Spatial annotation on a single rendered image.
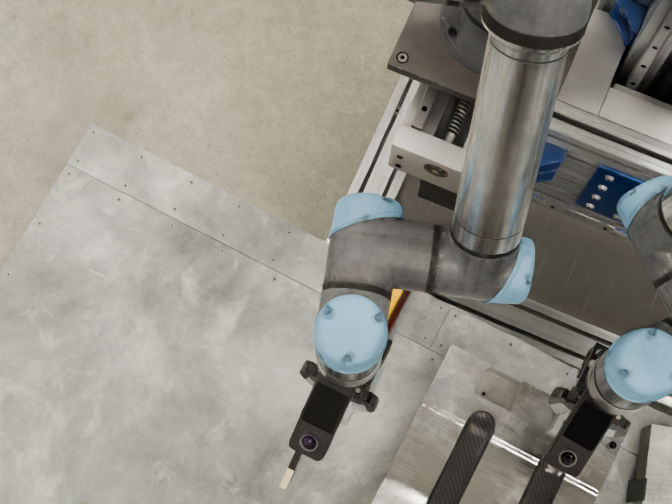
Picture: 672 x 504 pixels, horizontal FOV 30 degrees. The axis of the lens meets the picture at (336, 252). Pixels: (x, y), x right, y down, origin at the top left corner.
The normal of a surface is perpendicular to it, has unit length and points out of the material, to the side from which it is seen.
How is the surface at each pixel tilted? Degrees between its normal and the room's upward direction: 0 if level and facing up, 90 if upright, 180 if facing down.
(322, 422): 33
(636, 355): 0
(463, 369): 0
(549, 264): 0
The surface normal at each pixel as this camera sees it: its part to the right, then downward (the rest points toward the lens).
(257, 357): 0.01, -0.25
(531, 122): 0.31, 0.68
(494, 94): -0.69, 0.46
